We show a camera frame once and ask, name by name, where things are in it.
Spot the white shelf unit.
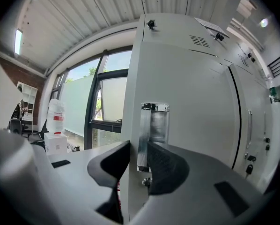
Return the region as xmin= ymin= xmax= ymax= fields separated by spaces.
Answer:
xmin=16 ymin=81 xmax=39 ymax=121

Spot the white block counter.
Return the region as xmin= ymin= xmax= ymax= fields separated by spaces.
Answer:
xmin=270 ymin=101 xmax=280 ymax=150

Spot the white paper sheet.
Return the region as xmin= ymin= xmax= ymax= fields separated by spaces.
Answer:
xmin=194 ymin=17 xmax=230 ymax=38

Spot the grey metal locker cabinet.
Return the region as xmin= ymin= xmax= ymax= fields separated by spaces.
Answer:
xmin=118 ymin=13 xmax=275 ymax=221

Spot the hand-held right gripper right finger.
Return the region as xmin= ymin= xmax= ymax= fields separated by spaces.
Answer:
xmin=130 ymin=141 xmax=275 ymax=225

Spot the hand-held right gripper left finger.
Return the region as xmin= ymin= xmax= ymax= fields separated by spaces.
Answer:
xmin=33 ymin=139 xmax=131 ymax=225

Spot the black office chair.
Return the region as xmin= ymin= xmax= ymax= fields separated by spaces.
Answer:
xmin=27 ymin=120 xmax=48 ymax=151

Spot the clear bottle green label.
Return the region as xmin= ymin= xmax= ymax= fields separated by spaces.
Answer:
xmin=269 ymin=86 xmax=280 ymax=103

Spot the black metal railing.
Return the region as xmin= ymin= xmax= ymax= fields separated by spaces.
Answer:
xmin=267 ymin=48 xmax=280 ymax=79

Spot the large water jug red label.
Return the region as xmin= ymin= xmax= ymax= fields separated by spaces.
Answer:
xmin=47 ymin=98 xmax=66 ymax=135

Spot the black framed window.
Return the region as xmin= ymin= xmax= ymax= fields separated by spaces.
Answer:
xmin=50 ymin=45 xmax=133 ymax=151

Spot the ceiling strip light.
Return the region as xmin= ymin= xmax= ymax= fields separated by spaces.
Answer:
xmin=15 ymin=28 xmax=23 ymax=55

